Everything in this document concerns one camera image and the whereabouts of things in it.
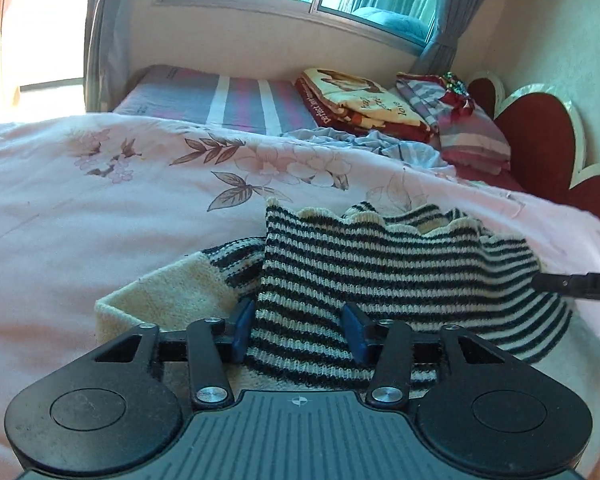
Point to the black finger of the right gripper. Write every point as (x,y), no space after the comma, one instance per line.
(581,286)

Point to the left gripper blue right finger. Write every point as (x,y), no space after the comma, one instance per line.
(385,346)

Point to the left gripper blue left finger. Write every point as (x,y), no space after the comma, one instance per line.
(211,345)

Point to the striped cream knit sweater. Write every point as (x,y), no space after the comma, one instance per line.
(428,268)

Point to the red white heart headboard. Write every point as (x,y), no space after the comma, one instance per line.
(546,135)

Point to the crumpled light blue cloth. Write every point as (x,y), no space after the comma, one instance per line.
(380,145)

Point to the striped pink grey pillow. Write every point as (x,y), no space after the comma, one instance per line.
(463,140)

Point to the pink floral bedsheet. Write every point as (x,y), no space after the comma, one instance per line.
(92,203)

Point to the red ribbon bow decoration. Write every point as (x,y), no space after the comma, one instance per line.
(455,93)

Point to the striped grey pink mattress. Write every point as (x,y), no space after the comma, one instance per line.
(270,107)

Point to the yellow red folded blanket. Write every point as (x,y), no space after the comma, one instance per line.
(357,105)

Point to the left grey curtain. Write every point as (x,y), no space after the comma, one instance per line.
(106,67)

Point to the grey curtain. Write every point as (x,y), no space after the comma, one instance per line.
(451,20)
(106,67)

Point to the right grey curtain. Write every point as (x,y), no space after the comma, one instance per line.
(451,20)

